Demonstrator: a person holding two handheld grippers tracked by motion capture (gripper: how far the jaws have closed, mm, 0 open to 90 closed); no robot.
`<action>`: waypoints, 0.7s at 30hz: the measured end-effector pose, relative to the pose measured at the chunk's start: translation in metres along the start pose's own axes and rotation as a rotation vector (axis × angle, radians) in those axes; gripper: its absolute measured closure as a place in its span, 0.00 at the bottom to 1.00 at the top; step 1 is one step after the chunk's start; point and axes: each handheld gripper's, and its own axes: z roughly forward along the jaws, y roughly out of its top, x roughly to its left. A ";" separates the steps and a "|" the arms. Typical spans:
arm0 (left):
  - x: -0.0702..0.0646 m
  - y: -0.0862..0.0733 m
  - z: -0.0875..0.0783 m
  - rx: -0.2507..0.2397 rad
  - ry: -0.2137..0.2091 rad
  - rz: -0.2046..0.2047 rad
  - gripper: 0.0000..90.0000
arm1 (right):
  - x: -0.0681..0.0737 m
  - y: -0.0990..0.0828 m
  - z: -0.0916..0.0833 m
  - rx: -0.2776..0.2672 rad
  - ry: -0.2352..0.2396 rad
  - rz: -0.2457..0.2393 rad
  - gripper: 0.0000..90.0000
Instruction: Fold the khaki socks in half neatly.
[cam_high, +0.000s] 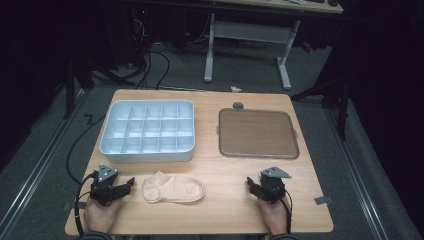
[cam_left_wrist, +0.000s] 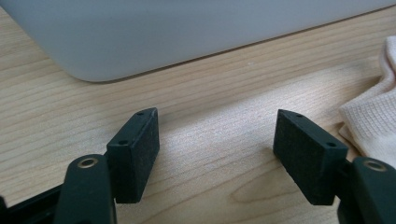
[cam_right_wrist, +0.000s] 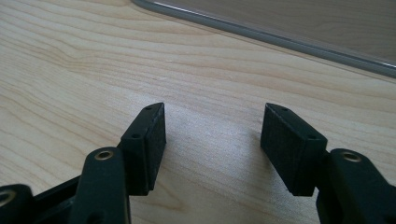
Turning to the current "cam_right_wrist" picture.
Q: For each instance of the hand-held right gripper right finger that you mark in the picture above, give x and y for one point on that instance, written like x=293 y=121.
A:
x=292 y=155

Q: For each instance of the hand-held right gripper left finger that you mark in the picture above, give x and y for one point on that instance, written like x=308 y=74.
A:
x=143 y=155

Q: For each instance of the brown tray with grey rim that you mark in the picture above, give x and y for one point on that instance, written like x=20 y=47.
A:
x=311 y=21

